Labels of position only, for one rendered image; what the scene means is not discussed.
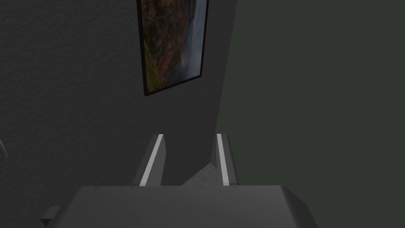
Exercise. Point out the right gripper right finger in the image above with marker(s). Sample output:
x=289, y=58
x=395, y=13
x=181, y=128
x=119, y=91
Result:
x=225, y=161

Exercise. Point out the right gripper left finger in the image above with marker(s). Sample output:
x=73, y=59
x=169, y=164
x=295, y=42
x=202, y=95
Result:
x=154, y=164

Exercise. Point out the black framed landscape picture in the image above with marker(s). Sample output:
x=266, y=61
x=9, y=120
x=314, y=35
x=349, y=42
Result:
x=172, y=41

